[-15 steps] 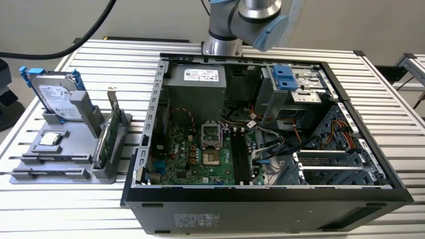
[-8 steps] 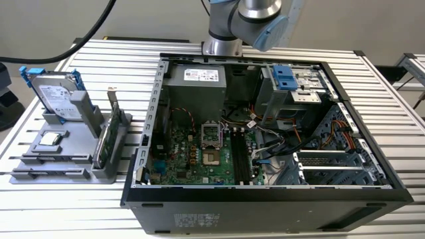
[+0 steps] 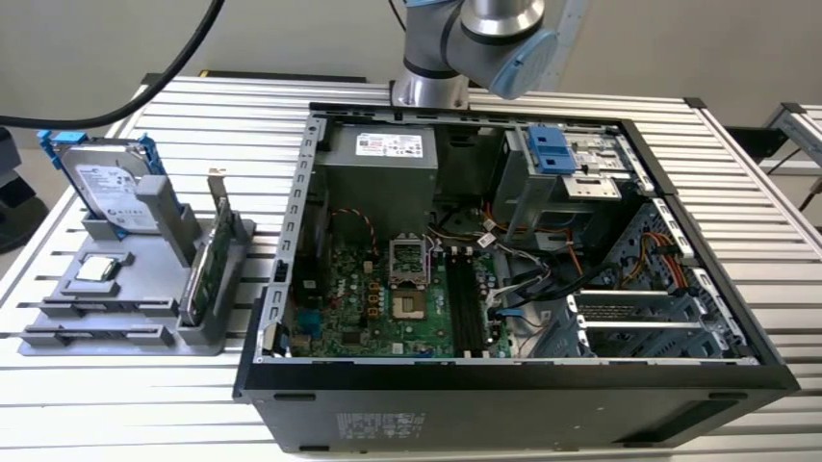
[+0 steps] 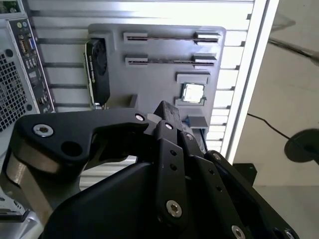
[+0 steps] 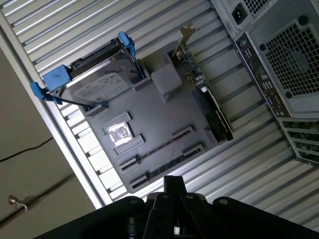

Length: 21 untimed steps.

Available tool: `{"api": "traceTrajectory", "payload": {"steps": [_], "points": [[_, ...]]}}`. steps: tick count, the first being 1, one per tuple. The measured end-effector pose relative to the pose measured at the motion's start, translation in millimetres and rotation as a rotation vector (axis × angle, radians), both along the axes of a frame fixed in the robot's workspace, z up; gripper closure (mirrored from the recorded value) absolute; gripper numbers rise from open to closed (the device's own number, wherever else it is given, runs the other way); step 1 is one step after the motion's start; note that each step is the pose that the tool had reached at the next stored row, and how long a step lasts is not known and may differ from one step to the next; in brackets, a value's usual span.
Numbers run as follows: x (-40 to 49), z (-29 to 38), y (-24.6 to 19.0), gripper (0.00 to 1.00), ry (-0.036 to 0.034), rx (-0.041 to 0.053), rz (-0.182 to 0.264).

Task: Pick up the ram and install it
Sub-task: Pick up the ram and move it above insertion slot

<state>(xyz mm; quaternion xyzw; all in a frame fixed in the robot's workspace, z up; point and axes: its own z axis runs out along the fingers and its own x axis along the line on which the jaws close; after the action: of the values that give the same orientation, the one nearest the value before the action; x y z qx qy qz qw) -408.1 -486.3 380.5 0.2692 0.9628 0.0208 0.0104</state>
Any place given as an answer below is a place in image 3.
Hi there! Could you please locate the black open PC case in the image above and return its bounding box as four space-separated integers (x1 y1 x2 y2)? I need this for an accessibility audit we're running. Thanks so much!
231 100 803 454

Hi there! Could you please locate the aluminium frame table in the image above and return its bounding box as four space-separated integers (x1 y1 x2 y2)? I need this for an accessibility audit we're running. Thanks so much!
757 100 822 177

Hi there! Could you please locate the grey parts rack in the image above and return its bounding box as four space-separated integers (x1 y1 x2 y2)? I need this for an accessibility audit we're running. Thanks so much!
17 173 259 358

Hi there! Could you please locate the Nvidia Quadro graphics card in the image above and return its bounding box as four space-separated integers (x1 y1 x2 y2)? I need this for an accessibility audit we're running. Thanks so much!
178 167 236 326

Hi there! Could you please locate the CPU socket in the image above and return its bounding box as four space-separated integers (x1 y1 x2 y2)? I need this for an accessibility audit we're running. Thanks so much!
390 286 430 321

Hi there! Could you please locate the multicolour wire bundle white plug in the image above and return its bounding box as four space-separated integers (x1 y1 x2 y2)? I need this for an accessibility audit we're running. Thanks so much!
482 269 558 309

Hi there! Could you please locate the orange power wire bundle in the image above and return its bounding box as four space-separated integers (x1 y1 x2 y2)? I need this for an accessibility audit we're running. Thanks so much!
633 230 702 295

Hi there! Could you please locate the thin black cable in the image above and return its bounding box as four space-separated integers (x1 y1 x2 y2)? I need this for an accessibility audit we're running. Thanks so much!
380 0 410 38

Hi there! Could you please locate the grey metal drive cage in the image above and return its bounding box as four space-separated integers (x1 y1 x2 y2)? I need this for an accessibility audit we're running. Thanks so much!
494 125 650 244

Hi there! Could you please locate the grey power supply unit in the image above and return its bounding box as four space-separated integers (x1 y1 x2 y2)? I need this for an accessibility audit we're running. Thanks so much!
314 122 442 237

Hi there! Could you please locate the silver CPU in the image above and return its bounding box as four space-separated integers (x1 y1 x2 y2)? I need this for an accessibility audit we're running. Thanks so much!
75 256 121 281

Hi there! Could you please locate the RAM stick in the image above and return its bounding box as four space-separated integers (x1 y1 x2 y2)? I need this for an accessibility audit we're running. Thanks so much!
25 326 162 337

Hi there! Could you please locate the blue drive bay latch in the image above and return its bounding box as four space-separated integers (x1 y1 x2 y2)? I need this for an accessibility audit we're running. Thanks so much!
524 125 574 175

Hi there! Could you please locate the green motherboard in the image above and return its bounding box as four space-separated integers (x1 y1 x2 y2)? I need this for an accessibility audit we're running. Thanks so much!
288 206 515 360

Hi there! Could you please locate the black RAM slot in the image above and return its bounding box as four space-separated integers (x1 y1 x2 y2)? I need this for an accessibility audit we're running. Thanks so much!
454 248 476 358
462 248 486 358
447 248 467 358

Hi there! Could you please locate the black internal cable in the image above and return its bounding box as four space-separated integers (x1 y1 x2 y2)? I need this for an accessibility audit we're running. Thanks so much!
506 249 622 305

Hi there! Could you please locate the red black twisted wire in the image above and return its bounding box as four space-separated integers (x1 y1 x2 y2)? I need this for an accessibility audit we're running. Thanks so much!
327 206 382 257

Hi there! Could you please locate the black round base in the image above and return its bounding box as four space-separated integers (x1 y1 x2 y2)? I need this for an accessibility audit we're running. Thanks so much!
0 201 51 255

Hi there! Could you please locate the thick black cable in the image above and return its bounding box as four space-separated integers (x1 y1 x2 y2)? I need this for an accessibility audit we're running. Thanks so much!
0 0 227 129

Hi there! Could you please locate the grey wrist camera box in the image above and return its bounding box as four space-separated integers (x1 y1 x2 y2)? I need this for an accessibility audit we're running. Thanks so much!
0 125 21 178

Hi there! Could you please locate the hard disk in blue carrier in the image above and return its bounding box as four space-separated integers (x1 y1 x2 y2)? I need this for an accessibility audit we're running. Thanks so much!
35 127 168 240

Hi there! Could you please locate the perforated grey disk bay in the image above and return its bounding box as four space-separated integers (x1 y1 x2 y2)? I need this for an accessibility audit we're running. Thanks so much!
531 288 734 360

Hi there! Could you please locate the metal socket cover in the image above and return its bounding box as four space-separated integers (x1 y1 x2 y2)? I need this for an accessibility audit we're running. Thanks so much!
388 233 430 286

